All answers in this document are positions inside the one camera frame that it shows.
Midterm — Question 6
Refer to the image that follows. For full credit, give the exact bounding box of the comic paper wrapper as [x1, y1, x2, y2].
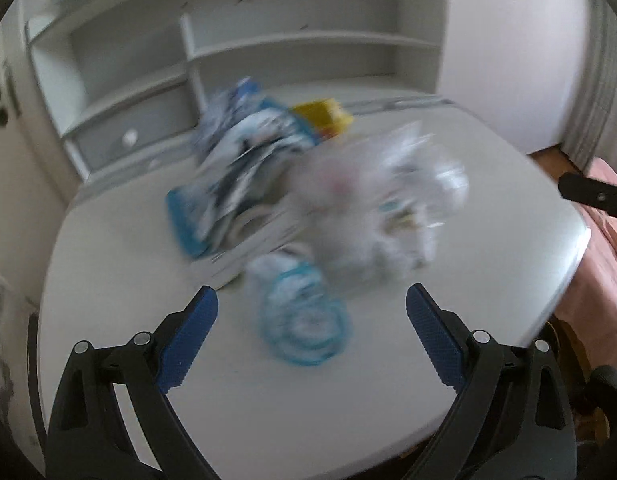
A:
[188, 202, 303, 290]

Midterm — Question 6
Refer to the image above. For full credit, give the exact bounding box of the blue white snack wrapper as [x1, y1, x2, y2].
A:
[166, 78, 320, 259]

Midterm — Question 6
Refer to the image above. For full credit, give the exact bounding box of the clear plastic bag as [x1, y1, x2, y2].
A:
[288, 122, 470, 294]

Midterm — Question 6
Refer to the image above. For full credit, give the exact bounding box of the yellow snack box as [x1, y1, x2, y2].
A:
[291, 99, 354, 139]

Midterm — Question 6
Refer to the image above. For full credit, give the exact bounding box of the grey striped curtain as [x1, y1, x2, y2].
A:
[561, 0, 617, 173]

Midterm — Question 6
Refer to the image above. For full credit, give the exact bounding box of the pink bed blanket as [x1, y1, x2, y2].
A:
[552, 156, 617, 340]

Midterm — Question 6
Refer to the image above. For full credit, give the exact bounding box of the grey drawer with white knob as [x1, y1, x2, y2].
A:
[73, 84, 199, 170]

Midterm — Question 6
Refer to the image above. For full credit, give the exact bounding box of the white grey desk hutch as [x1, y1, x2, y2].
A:
[24, 0, 447, 178]

